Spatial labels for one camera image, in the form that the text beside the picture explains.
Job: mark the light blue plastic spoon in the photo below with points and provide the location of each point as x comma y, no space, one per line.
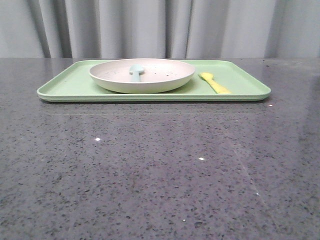
136,70

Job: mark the cream speckled plate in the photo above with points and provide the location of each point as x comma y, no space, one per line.
160,75

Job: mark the yellow plastic fork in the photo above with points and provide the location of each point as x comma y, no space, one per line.
209,78

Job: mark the light green plastic tray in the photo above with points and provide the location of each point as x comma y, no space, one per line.
75,85

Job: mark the grey pleated curtain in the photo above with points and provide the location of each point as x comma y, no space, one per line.
175,29

